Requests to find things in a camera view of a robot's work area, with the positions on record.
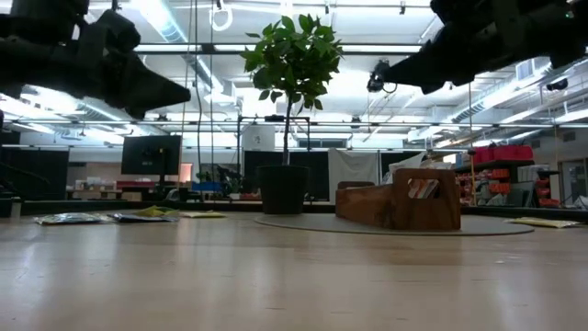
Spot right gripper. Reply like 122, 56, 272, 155
380, 0, 548, 96

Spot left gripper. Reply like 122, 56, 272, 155
0, 7, 192, 120

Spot black tea packet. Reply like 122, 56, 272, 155
112, 211, 180, 224

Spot wooden tea organizer box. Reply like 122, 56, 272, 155
334, 167, 462, 232

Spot black monitor on stand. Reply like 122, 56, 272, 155
120, 134, 183, 177

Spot white paper sheet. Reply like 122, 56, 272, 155
388, 151, 428, 184

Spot red storage bin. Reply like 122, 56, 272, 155
472, 146, 496, 165
492, 144, 535, 162

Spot black storage shelf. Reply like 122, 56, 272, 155
453, 158, 562, 209

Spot white hanging sheet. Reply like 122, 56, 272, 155
327, 147, 380, 203

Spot green plant in black pot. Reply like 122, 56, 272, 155
240, 13, 345, 216

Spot black overhead camera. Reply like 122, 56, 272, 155
366, 59, 399, 94

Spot white hanging ring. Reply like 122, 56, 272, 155
209, 3, 234, 32

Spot black metal table frame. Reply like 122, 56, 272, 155
0, 197, 588, 221

